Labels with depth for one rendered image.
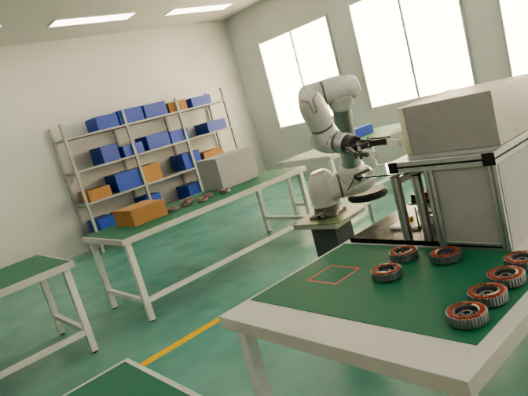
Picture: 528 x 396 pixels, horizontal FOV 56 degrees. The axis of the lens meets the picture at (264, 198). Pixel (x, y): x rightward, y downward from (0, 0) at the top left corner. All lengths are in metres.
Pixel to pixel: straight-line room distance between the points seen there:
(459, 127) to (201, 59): 8.17
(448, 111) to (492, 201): 0.38
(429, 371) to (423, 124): 1.08
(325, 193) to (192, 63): 7.10
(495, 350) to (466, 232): 0.73
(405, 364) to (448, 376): 0.12
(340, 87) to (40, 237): 6.34
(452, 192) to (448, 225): 0.15
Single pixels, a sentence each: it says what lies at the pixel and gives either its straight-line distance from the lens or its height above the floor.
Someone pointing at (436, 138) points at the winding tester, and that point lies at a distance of 2.10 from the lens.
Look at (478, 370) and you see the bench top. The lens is 1.34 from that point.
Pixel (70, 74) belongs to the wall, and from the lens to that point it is 8.67.
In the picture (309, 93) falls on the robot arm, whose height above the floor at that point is 1.47.
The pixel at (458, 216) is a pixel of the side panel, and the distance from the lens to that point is 2.03.
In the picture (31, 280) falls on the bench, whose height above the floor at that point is 0.73.
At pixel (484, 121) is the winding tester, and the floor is 1.21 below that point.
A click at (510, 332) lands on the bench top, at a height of 0.75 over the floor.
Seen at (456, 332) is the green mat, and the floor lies 0.75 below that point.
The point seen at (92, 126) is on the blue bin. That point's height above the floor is 1.87.
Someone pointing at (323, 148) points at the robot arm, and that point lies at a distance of 2.12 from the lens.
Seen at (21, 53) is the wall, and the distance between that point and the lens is 8.53.
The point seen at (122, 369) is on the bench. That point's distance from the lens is 1.84.
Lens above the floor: 1.47
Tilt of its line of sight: 10 degrees down
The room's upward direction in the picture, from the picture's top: 15 degrees counter-clockwise
